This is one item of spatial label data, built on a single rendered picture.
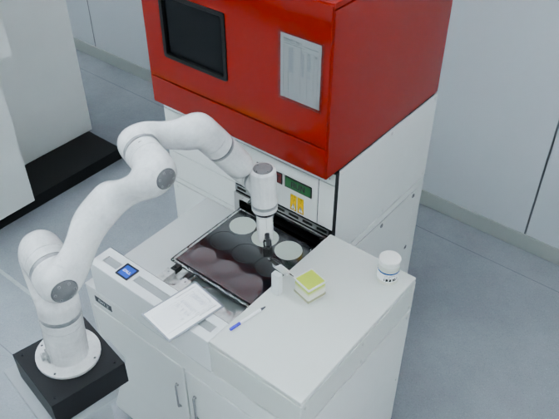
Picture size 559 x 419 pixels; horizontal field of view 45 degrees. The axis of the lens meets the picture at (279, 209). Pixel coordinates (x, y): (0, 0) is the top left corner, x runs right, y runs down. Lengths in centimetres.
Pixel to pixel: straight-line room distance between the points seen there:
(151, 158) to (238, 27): 61
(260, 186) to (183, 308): 45
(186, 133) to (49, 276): 50
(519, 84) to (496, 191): 65
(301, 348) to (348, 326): 17
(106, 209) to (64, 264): 18
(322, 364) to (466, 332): 156
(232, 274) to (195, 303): 23
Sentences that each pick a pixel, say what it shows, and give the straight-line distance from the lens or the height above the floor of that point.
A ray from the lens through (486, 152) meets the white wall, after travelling 377.
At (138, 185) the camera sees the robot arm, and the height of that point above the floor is 151.
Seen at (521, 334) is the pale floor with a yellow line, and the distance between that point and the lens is 353.
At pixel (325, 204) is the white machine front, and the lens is 234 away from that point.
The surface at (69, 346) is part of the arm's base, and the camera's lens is 206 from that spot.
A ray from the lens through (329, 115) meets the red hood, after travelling 207.
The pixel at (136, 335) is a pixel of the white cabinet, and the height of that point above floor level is 72.
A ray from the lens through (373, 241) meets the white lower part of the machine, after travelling 277.
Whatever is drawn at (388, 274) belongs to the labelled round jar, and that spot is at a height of 102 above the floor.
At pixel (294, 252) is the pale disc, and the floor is 90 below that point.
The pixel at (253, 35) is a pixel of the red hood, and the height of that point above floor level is 164.
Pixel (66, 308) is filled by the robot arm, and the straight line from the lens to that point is 196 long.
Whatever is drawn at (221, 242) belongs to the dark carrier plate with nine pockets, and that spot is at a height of 90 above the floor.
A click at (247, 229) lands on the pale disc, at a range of 251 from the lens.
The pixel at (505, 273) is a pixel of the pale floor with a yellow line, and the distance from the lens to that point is 381.
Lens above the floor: 255
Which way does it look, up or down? 39 degrees down
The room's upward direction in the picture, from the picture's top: straight up
